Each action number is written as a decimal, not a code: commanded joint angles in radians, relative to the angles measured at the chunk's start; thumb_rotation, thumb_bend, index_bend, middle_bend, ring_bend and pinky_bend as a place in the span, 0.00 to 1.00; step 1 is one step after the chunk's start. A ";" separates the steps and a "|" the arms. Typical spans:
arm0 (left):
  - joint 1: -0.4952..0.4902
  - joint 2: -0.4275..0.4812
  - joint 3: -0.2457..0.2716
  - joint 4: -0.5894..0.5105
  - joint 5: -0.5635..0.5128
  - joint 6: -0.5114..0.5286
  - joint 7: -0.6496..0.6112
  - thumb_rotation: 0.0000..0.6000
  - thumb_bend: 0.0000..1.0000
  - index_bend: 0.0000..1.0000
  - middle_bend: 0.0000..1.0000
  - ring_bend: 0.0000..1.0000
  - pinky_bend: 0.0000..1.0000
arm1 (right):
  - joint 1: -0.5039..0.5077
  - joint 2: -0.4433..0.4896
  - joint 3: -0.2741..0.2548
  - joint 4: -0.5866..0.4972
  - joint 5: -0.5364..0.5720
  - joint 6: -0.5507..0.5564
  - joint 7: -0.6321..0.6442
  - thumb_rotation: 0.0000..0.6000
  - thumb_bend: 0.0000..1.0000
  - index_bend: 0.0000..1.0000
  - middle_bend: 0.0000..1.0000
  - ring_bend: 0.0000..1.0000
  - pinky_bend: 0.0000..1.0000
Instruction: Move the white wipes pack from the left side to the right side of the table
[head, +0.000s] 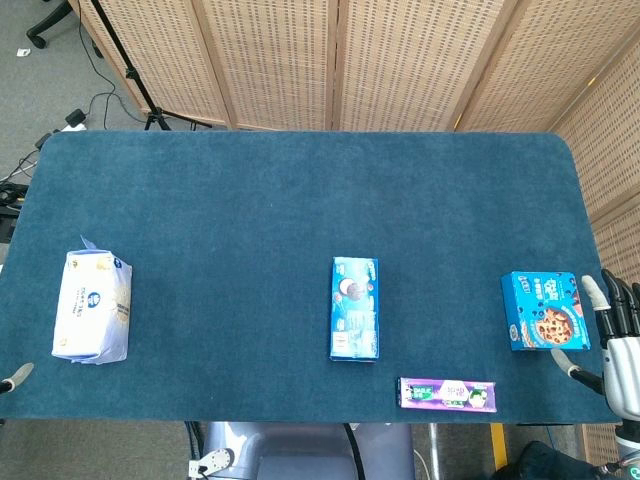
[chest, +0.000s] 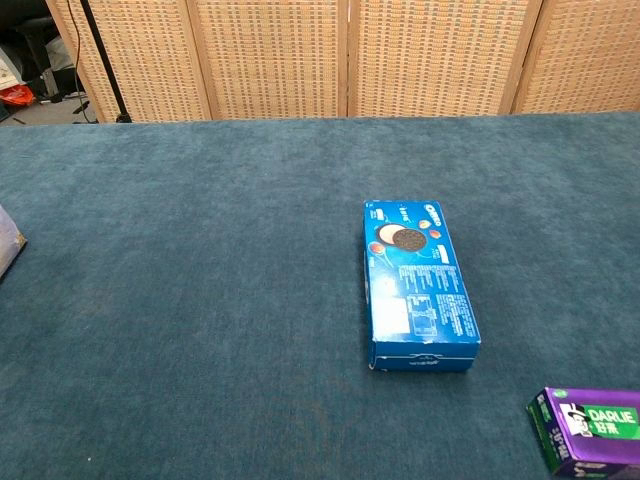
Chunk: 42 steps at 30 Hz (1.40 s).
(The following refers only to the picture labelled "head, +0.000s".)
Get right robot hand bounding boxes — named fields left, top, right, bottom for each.
left=550, top=268, right=640, bottom=422

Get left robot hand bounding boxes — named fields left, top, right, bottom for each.
left=0, top=362, right=35, bottom=395

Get white tissue pack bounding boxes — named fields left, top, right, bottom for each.
left=51, top=235, right=134, bottom=365

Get blue chocolate chip cookie box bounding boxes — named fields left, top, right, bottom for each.
left=500, top=271, right=592, bottom=353

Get purple Darlie toothpaste box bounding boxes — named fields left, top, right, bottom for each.
left=397, top=376, right=498, bottom=414

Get metal table leg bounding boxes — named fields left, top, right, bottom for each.
left=428, top=423, right=444, bottom=480

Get blue Oreo cookie box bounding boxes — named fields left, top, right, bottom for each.
left=329, top=256, right=380, bottom=362

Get blue felt table cover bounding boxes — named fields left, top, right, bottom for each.
left=0, top=130, right=632, bottom=426

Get grey robot torso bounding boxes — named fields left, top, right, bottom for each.
left=187, top=421, right=416, bottom=480

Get black tripod stand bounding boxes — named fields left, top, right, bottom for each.
left=89, top=0, right=214, bottom=132

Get black office chair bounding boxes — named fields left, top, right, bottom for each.
left=25, top=0, right=74, bottom=50

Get woven bamboo folding screen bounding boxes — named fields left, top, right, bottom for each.
left=69, top=0, right=640, bottom=480

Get black device with cables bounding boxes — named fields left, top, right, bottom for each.
left=0, top=182, right=30, bottom=219

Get black robot torso cable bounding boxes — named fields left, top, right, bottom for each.
left=342, top=423, right=364, bottom=480

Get black floor cable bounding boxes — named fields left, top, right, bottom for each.
left=77, top=0, right=151, bottom=131

